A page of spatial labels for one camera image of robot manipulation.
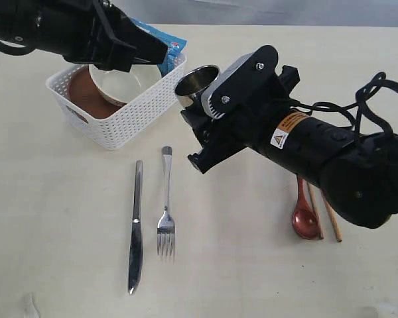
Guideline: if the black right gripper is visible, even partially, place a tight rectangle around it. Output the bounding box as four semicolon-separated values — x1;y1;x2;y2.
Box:
181;66;300;174

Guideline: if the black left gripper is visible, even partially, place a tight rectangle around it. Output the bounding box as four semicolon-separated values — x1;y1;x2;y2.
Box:
34;1;168;72

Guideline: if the shiny steel cup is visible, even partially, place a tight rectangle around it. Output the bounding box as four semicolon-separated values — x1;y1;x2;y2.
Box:
174;64;220;108

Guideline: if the silver metal spoon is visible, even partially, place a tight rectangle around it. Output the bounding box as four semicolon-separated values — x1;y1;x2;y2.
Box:
157;146;176;258

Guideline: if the white perforated plastic basket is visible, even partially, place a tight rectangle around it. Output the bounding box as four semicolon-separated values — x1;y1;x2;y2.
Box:
46;53;187;150

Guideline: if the silver metal knife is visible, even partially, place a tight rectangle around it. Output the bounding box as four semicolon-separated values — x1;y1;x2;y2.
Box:
127;160;143;295

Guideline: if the wooden chopstick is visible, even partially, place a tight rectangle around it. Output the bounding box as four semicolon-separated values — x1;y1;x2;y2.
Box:
322;195;343;242
306;182;324;240

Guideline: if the red-brown wooden spoon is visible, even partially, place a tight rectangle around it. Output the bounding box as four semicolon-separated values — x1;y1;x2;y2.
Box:
291;176;320;240

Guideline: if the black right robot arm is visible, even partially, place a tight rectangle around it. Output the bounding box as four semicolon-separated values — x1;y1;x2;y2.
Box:
181;66;398;229

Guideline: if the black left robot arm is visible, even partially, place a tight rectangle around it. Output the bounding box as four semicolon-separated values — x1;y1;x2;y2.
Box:
0;1;168;72

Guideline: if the blue snack packet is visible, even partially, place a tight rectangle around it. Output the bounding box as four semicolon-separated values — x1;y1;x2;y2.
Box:
130;17;187;77

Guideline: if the cream ceramic bowl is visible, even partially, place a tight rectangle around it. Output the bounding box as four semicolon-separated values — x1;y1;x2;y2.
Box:
88;64;162;107

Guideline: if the brown plate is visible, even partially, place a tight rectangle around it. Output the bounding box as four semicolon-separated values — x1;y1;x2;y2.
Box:
68;66;121;119

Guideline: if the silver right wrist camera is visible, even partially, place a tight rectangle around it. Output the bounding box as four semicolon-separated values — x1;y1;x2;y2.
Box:
201;45;288;119

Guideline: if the black cable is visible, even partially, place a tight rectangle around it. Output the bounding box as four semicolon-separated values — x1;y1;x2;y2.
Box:
288;71;398;136

